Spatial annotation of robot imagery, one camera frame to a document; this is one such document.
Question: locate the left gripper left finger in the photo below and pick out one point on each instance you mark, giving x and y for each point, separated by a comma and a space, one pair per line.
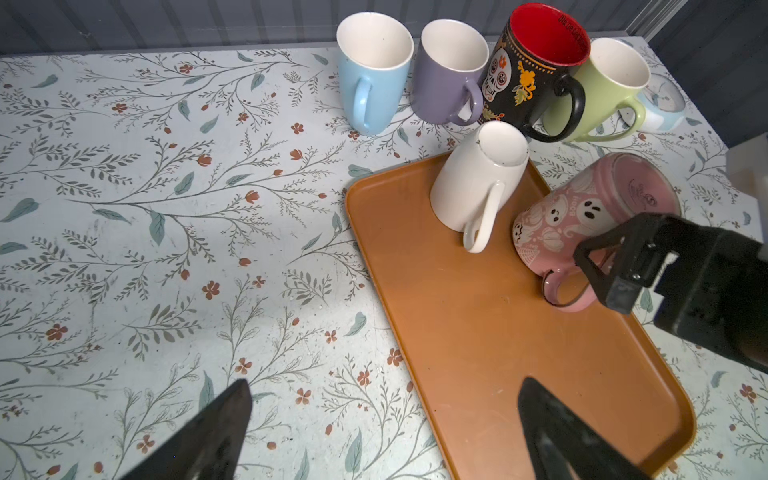
208, 446

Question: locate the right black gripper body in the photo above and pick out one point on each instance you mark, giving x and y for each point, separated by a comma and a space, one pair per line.
714, 292

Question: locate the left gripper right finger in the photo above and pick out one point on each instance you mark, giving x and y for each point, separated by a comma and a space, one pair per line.
561, 445

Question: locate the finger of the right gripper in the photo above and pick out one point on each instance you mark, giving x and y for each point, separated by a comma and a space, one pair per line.
620, 263

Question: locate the pink mug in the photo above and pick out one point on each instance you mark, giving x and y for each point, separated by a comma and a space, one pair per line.
604, 195

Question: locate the orange plastic tray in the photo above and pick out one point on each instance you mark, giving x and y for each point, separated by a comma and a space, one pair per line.
472, 327

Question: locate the light green mug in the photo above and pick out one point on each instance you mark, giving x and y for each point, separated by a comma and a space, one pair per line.
612, 77

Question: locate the black mug red inside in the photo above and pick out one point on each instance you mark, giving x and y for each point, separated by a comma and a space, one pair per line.
531, 66

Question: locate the purple mug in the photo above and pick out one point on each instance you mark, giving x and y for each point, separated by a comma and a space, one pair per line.
451, 57

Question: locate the light blue mug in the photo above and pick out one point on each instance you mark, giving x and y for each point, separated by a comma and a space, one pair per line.
375, 55

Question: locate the white mug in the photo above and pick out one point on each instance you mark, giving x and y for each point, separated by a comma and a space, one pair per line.
478, 178

